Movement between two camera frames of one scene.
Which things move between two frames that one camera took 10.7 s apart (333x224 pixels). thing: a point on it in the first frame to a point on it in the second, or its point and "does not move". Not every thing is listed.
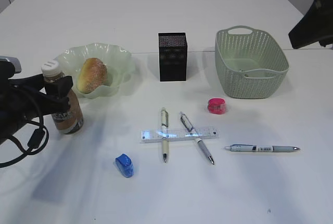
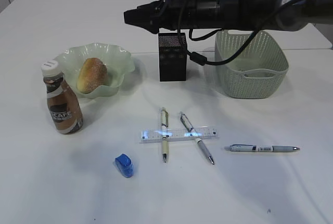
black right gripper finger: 317,25 to 176,11
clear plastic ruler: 154,135 does not move
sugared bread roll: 93,75 does not move
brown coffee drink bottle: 72,122 does not move
